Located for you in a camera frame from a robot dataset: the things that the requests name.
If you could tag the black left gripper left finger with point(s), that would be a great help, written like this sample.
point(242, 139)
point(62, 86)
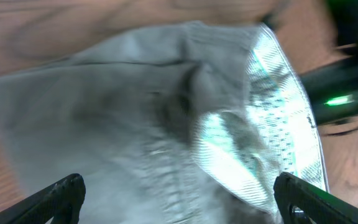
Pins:
point(59, 203)

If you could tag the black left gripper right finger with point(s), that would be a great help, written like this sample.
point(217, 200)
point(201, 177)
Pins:
point(300, 202)

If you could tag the grey shorts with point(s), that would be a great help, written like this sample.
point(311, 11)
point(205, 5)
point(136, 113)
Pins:
point(185, 123)

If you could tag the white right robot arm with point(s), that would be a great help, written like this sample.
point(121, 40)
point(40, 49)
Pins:
point(333, 88)

